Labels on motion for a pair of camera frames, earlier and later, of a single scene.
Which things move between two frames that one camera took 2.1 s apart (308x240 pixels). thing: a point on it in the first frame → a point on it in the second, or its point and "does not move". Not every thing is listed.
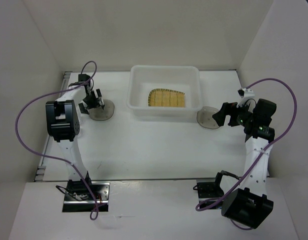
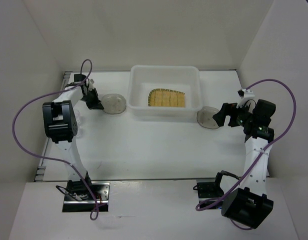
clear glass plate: x=99 y=114 → x=114 y=103
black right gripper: x=231 y=109 does not move
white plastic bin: x=144 y=79 does not move
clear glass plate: x=205 y=118 does not move
